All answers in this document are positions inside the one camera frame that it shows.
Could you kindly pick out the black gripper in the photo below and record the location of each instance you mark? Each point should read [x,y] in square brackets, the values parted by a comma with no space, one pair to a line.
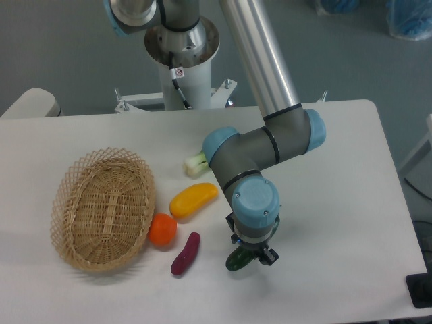
[254,240]

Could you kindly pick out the dark green cucumber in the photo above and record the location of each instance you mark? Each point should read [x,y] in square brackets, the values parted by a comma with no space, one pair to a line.
[239,258]

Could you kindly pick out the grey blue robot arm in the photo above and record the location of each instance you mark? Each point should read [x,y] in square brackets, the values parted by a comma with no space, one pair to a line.
[289,130]

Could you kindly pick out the purple sweet potato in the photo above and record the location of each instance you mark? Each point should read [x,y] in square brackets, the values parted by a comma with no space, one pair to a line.
[187,256]

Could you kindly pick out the yellow mango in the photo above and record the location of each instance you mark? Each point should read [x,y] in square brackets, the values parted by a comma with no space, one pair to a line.
[191,199]

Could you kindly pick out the orange fruit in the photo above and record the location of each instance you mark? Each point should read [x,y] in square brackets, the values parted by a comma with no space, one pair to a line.
[163,229]

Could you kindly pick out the green bok choy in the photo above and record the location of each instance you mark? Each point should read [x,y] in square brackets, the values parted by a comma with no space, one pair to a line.
[195,165]

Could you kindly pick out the black device at edge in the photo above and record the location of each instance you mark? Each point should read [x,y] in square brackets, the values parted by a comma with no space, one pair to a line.
[419,287]

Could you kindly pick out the woven wicker basket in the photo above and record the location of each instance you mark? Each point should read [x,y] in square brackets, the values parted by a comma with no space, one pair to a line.
[103,210]

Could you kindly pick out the blue plastic bag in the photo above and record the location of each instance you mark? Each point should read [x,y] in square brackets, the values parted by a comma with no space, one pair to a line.
[409,20]

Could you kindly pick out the white chair back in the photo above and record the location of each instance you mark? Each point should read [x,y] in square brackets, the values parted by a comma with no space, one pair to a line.
[34,103]

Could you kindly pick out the white side table frame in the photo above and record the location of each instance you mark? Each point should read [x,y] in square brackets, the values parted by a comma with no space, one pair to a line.
[419,152]

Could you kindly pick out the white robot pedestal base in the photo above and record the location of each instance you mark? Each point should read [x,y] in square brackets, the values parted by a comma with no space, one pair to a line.
[183,61]

